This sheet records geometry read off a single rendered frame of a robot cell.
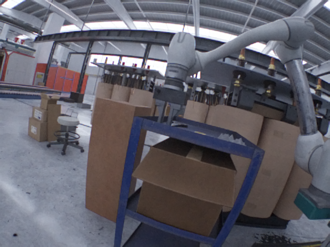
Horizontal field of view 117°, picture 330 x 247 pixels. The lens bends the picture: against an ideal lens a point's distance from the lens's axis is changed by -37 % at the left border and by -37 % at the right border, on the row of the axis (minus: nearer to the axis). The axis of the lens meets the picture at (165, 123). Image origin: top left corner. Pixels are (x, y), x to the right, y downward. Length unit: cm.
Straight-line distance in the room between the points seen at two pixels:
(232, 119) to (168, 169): 86
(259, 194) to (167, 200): 105
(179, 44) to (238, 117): 80
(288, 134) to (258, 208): 69
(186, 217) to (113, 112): 75
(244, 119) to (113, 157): 97
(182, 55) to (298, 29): 52
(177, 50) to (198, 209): 58
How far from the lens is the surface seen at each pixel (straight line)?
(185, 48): 63
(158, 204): 62
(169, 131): 51
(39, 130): 280
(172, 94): 62
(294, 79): 89
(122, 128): 103
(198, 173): 49
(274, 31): 73
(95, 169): 122
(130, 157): 57
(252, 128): 130
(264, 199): 156
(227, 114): 126
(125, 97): 326
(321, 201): 78
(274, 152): 142
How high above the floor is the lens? 97
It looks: 6 degrees down
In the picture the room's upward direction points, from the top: 13 degrees clockwise
